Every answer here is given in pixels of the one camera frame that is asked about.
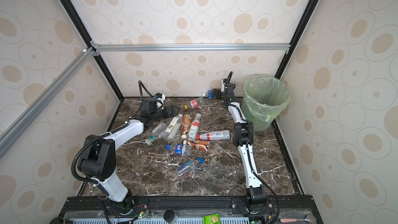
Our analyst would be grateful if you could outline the blue label water bottle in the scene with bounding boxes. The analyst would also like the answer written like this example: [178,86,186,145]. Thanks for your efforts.
[202,90,214,99]

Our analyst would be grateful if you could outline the red label clear bottle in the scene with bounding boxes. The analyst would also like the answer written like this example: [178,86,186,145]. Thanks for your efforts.
[184,97,204,110]

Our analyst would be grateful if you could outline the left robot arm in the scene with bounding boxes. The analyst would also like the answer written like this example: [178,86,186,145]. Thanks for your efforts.
[71,81,180,208]

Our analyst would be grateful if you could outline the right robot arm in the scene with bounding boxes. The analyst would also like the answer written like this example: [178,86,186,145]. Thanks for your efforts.
[220,72,280,220]

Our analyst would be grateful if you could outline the green lined mesh waste bin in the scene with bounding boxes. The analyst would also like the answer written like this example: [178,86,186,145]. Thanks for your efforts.
[241,75,291,132]

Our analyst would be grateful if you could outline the orange label tea bottle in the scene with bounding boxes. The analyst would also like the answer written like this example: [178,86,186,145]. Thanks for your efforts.
[181,114,192,140]

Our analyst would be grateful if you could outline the tall clear white-cap bottle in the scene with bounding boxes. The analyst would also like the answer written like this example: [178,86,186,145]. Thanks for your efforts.
[162,114,183,143]

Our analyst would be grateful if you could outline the green cap clear bottle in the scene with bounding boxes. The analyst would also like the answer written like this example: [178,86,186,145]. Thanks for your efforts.
[145,122,167,146]

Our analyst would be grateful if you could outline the red white label bottle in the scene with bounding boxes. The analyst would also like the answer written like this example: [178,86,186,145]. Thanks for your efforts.
[188,113,202,142]

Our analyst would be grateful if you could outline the red cap lying bottle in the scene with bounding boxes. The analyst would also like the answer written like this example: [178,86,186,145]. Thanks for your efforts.
[197,130,231,141]

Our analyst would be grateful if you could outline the blue cap round-label bottle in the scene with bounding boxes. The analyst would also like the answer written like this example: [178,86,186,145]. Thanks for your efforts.
[165,144,192,156]

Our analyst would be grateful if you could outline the brown label lying bottle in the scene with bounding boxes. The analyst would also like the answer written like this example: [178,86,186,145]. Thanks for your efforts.
[183,140,209,151]

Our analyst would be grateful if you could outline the crushed blue cap bottle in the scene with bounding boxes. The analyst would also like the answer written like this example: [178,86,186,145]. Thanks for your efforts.
[176,158,204,177]

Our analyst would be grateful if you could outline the black round knob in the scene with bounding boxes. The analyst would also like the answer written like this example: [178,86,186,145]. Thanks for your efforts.
[163,209,178,224]

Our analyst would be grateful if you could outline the green snack packet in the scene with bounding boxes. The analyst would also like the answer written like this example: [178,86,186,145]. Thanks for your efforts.
[203,213,221,224]

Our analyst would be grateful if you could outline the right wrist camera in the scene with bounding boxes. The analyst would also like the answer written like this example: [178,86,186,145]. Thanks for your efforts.
[221,79,234,97]

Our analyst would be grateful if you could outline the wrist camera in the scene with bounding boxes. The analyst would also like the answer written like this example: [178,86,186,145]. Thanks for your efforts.
[221,79,234,97]
[154,93,166,109]

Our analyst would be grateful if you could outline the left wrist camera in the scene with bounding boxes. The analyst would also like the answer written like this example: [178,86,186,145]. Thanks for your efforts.
[154,93,166,109]

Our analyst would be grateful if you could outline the horizontal aluminium rail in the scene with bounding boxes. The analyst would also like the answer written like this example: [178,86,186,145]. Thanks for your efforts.
[93,43,291,52]

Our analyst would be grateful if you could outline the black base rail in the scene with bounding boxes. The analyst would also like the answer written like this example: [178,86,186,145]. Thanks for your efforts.
[58,195,323,224]

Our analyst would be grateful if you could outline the pink handled tool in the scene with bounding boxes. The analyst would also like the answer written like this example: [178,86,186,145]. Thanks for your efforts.
[279,214,317,224]

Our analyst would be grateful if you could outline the left diagonal aluminium rail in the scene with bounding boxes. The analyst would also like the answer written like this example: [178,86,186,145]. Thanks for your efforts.
[1,47,94,157]

